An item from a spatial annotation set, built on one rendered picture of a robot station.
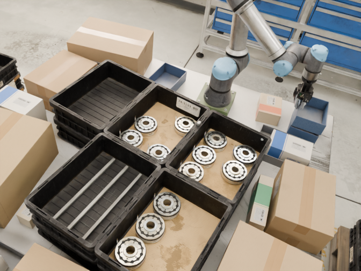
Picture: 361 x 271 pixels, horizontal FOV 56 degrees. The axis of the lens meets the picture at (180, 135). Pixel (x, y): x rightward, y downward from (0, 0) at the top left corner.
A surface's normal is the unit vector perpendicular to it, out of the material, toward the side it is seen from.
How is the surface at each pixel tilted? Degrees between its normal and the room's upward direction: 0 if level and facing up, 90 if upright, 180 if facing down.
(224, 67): 9
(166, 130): 0
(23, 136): 0
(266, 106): 0
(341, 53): 90
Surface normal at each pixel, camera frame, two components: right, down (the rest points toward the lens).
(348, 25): -0.36, 0.66
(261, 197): 0.11, -0.68
